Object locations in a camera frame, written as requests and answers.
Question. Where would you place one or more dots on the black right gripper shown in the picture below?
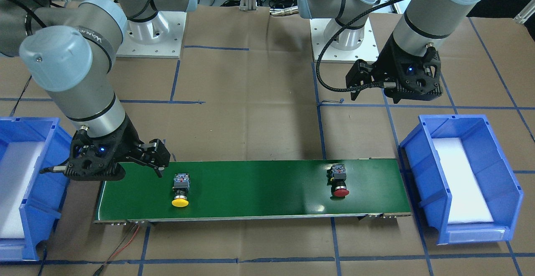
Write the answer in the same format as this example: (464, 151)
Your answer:
(128, 140)

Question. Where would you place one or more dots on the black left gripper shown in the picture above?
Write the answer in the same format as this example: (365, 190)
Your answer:
(386, 64)

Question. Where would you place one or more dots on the yellow push button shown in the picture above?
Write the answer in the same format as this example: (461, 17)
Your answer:
(181, 187)

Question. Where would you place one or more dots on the red push button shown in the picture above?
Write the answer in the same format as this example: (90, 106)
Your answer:
(336, 176)

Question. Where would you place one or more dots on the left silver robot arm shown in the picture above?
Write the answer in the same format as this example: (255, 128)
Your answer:
(424, 22)

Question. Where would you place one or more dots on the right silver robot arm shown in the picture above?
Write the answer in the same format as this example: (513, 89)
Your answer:
(69, 52)

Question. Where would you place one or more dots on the green conveyor belt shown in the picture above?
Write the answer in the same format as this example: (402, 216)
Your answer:
(247, 190)

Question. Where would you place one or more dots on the blue bin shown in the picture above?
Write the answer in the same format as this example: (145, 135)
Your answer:
(44, 197)
(495, 177)

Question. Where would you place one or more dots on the white foam pad bin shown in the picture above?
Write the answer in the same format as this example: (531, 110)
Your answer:
(16, 170)
(468, 204)

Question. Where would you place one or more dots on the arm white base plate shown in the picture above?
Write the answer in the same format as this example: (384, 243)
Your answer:
(160, 37)
(350, 46)

